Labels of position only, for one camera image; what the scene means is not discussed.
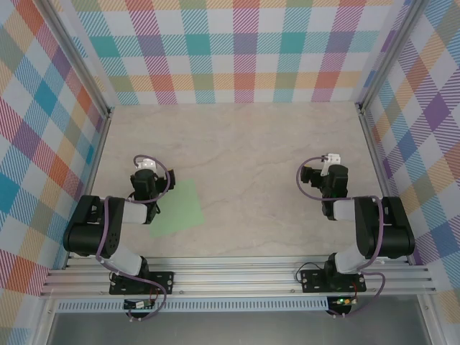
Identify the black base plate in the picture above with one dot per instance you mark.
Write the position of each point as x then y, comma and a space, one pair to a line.
163, 282
312, 282

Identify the aluminium frame post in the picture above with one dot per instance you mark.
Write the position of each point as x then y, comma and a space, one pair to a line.
390, 54
79, 57

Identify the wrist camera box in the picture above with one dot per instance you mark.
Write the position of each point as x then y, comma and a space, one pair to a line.
338, 179
143, 183

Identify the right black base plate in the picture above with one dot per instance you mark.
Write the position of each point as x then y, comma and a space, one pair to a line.
312, 282

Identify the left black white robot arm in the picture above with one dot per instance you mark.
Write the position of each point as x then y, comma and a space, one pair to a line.
90, 233

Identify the aluminium mounting rail beam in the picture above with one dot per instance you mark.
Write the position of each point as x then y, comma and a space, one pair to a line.
233, 276

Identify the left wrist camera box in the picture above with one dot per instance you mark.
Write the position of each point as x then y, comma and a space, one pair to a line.
143, 183

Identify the circuit board with green light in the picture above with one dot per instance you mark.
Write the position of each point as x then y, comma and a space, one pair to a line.
343, 301

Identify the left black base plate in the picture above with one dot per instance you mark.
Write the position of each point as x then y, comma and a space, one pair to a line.
163, 282

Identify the aluminium table side rail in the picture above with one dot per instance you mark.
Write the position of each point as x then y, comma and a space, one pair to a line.
382, 179
91, 179

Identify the small dark circuit board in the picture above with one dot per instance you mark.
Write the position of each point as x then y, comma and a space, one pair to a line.
138, 304

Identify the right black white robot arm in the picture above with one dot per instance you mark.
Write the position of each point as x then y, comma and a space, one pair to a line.
391, 233

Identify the green paper sheet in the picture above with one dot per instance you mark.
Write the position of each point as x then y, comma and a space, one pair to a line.
183, 208

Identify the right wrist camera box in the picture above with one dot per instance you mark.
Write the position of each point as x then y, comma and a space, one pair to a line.
338, 179

